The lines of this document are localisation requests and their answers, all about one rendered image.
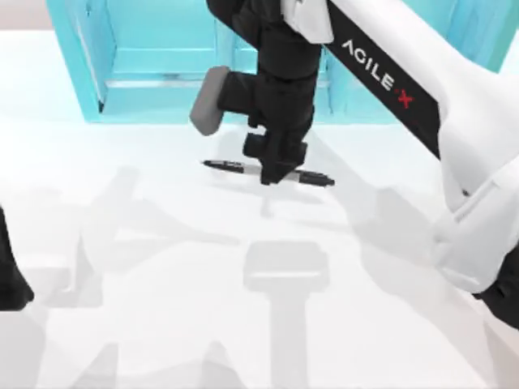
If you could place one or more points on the black marker pen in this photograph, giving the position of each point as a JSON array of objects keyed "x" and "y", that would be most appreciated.
[{"x": 316, "y": 178}]

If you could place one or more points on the pale grey rounded box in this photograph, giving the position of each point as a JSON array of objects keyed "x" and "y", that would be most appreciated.
[{"x": 207, "y": 101}]

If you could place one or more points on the light blue rack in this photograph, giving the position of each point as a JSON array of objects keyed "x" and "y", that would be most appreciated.
[{"x": 162, "y": 61}]

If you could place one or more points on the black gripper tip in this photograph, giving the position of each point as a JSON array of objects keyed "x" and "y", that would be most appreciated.
[{"x": 12, "y": 275}]

